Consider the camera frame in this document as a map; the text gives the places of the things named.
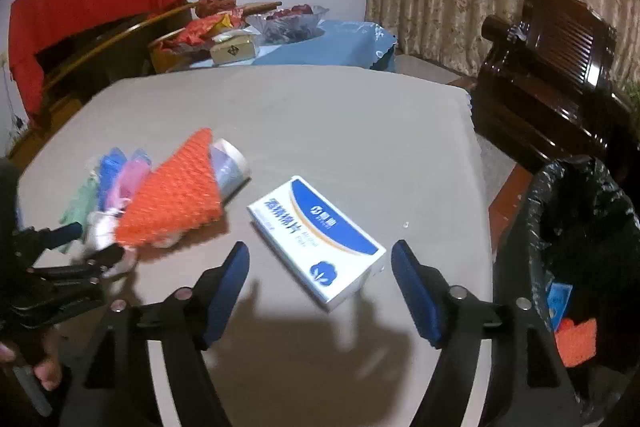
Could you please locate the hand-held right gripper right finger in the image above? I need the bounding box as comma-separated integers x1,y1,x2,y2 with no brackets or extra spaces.
391,240,573,427

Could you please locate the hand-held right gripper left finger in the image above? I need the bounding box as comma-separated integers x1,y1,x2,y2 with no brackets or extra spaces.
75,242,250,427

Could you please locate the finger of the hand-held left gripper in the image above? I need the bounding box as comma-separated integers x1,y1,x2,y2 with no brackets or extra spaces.
15,223,83,258
27,243,126,283

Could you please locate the green plastic bag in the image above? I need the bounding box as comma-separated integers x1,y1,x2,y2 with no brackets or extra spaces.
59,177,101,254

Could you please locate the white tissue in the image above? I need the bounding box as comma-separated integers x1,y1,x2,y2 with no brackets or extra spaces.
85,206,137,273

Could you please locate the blue plastic bag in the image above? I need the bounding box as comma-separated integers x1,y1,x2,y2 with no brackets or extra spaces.
96,147,151,208

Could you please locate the pink plastic bag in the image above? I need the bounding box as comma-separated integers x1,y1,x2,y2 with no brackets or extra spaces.
115,158,152,208

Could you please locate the orange foam net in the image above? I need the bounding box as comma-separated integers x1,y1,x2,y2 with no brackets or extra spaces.
555,317,599,368
114,128,224,249

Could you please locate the white and blue box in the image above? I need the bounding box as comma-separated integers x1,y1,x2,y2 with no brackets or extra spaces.
247,175,387,313

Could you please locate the blue packet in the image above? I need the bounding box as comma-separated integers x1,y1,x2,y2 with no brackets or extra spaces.
546,283,574,333

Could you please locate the black lined waste bin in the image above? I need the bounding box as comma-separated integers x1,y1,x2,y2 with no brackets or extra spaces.
492,157,640,408

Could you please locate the person's left hand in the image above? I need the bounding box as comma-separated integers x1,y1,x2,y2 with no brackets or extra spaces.
0,336,63,392

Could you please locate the wooden television stand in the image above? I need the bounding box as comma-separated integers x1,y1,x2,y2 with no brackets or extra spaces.
7,2,201,158

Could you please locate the grey tablecloth table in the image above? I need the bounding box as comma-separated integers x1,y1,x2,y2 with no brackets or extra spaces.
10,64,493,427

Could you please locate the black television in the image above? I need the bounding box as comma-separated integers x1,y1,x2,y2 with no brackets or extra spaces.
36,14,151,60

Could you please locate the wooden cabinet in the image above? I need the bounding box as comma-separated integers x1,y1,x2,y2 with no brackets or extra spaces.
147,0,283,75

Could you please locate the gold tissue box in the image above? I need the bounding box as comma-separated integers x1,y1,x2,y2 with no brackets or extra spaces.
209,32,261,66

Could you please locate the glass tray of red packets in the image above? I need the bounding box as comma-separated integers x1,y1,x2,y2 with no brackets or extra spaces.
170,13,246,54

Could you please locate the dark wooden armchair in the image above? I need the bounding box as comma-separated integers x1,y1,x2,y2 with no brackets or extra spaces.
470,0,636,172

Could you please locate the blue tablecloth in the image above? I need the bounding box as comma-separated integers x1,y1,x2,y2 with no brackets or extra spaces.
190,19,398,72

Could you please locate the glass fruit bowl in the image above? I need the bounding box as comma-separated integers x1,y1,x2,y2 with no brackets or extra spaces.
245,5,331,46

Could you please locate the red basket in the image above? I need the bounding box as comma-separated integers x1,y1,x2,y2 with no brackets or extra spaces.
195,0,239,18

